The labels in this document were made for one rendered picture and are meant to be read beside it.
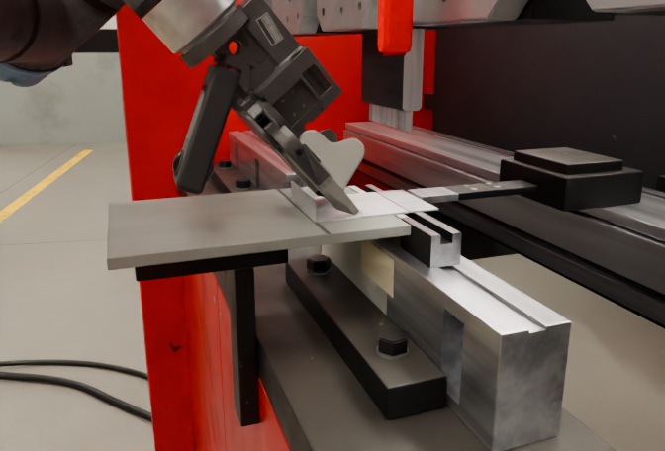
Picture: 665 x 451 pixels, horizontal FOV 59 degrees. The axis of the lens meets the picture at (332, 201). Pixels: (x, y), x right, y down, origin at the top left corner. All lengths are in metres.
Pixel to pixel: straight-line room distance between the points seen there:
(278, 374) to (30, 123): 7.55
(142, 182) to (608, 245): 1.04
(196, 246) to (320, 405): 0.16
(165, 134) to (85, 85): 6.40
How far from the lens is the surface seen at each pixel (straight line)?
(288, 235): 0.51
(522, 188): 0.70
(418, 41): 0.57
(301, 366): 0.56
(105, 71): 7.75
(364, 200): 0.62
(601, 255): 0.73
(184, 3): 0.51
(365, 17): 0.56
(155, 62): 1.41
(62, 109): 7.89
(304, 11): 0.74
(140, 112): 1.41
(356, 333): 0.55
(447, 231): 0.54
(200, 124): 0.53
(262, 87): 0.53
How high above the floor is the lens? 1.16
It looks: 15 degrees down
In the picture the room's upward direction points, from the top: straight up
